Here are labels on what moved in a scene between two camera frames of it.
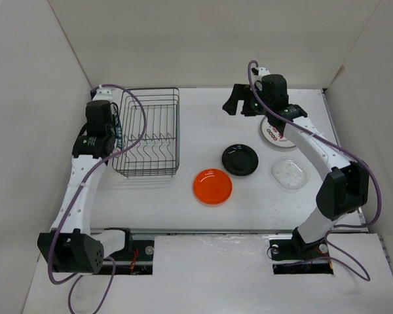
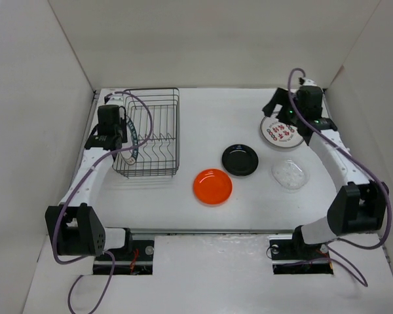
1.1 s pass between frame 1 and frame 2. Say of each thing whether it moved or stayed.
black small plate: stayed
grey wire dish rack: stayed
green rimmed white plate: moved
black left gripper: moved
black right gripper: moved
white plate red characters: stayed
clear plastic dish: stayed
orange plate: stayed
